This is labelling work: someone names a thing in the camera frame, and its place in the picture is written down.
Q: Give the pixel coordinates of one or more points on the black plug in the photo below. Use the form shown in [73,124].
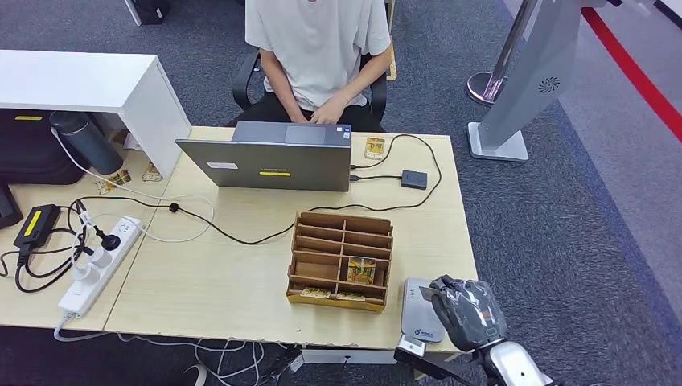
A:
[110,242]

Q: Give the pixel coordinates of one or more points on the black bag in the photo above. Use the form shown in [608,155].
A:
[29,152]

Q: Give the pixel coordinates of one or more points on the black office chair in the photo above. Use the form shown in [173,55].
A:
[242,85]

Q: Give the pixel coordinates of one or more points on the person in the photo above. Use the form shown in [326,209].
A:
[319,48]

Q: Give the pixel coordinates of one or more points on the black device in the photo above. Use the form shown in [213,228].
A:
[8,208]

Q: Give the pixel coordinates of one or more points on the dark grey thermos bottle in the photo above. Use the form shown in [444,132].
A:
[90,144]

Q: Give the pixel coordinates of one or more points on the dark box with white panel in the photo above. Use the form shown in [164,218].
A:
[149,10]

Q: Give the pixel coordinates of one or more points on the chrome stanchion post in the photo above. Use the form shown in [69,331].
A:
[486,88]

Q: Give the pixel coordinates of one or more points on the person's left forearm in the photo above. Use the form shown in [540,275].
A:
[367,82]

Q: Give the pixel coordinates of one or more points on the wooden card organizer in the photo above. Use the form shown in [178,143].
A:
[314,271]

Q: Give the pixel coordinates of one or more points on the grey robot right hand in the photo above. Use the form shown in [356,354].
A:
[469,317]

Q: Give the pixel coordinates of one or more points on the wooden board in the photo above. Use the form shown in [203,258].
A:
[392,61]

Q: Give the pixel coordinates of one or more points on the white box under desk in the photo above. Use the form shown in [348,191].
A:
[346,357]

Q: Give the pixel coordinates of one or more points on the black adapter with yellow label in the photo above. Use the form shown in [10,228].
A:
[34,224]

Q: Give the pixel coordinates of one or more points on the grey kiosk stand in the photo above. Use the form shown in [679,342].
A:
[530,80]

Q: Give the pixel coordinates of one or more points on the grey card reader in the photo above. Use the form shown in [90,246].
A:
[415,314]

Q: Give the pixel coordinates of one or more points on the grey laptop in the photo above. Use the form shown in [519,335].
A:
[277,160]

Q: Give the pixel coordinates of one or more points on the person's right hand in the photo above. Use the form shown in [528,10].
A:
[301,118]

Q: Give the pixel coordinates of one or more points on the small black hub box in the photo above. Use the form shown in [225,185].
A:
[414,179]

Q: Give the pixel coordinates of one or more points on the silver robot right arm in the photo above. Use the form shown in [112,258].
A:
[514,367]

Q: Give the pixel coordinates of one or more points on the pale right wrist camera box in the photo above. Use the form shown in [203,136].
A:
[411,345]

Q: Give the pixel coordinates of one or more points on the person's left hand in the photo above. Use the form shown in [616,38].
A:
[330,112]

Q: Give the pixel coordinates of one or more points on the white power strip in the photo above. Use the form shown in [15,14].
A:
[80,298]

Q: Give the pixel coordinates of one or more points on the person's right forearm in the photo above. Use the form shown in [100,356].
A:
[279,88]

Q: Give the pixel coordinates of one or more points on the white desk shelf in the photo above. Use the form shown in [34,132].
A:
[69,80]

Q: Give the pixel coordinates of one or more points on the white plug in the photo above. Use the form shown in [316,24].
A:
[86,275]
[100,259]

